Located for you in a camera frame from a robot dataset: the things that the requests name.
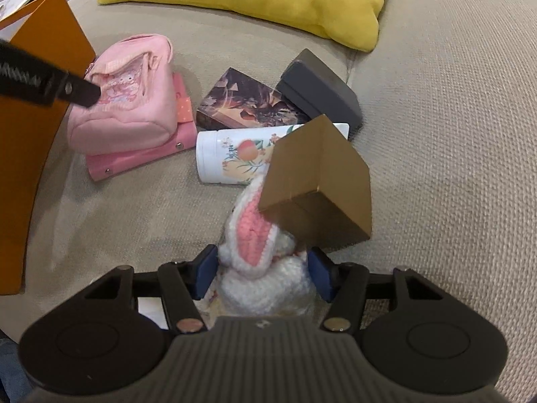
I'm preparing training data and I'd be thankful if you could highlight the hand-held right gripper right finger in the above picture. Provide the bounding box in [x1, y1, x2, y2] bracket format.
[307, 246, 448, 334]

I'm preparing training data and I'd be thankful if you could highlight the gold cardboard box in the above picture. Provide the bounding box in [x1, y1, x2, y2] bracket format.
[258, 114, 373, 255]

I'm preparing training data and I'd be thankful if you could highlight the dark grey box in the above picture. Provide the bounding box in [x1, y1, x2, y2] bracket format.
[275, 48, 363, 139]

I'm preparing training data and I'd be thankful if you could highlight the pink fabric pouch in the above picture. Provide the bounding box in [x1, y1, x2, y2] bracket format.
[68, 34, 179, 156]

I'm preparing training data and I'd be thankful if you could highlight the pink snap binder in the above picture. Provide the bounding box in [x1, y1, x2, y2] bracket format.
[86, 71, 198, 182]

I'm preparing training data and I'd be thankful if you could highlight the person's blue jeans leg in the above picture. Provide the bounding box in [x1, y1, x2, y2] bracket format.
[0, 331, 30, 403]

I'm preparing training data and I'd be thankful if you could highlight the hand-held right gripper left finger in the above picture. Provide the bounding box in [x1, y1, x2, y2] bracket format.
[85, 244, 219, 334]

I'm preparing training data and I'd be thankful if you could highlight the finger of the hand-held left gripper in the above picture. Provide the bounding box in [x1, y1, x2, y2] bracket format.
[0, 39, 102, 109]

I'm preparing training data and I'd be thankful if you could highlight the dark floral patterned box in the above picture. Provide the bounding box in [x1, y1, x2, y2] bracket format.
[196, 67, 311, 132]

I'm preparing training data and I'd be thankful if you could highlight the white pink knitted bunny toy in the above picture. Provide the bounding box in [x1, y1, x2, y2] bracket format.
[216, 172, 322, 317]

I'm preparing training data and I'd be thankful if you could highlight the orange paper bag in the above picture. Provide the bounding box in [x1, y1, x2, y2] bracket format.
[0, 0, 97, 297]

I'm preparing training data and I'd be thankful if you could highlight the white floral hand cream tube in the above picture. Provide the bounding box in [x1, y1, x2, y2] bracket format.
[196, 123, 350, 185]

